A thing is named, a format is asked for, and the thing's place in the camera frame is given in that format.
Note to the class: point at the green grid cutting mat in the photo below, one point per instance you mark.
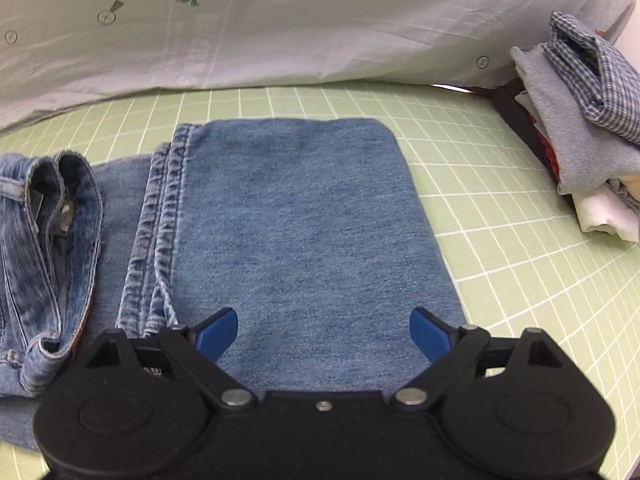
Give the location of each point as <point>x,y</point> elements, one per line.
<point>513,247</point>

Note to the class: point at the grey printed carrot sheet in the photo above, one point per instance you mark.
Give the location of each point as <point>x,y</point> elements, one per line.
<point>57,54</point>

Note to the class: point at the white folded garment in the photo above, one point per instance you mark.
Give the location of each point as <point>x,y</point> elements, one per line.
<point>611,208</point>

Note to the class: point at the dark folded garment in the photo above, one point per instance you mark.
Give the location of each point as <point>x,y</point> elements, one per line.
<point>522,123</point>

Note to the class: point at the blue denim jeans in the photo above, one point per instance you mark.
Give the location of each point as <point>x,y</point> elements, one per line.
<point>311,231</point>

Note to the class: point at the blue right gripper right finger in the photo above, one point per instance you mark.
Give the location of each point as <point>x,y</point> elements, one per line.
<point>442,343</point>

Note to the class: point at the grey folded sweater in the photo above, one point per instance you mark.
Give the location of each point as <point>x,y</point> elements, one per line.
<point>587,155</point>

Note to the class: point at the blue plaid shirt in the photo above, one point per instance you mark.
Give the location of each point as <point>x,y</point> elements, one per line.
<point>604,84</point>

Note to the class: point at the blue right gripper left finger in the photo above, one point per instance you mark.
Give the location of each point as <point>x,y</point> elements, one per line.
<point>207,340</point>

